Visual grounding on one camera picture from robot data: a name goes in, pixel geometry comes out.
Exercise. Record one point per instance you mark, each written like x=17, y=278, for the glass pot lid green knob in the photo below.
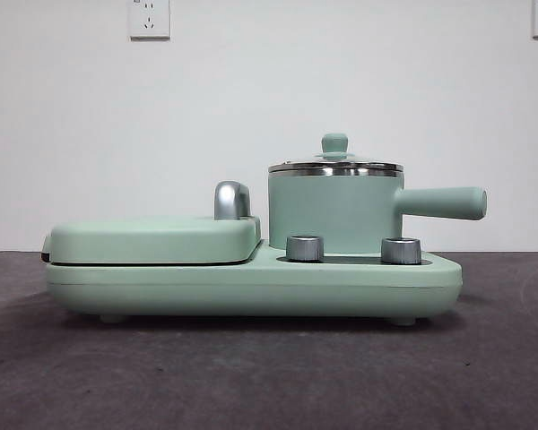
x=335, y=143

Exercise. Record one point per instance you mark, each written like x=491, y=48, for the silver control knob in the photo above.
x=304, y=248
x=400, y=251

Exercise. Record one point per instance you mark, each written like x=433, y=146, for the mint green breakfast machine base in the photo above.
x=251, y=286

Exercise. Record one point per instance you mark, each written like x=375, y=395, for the mint green griddle cover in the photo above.
x=139, y=237

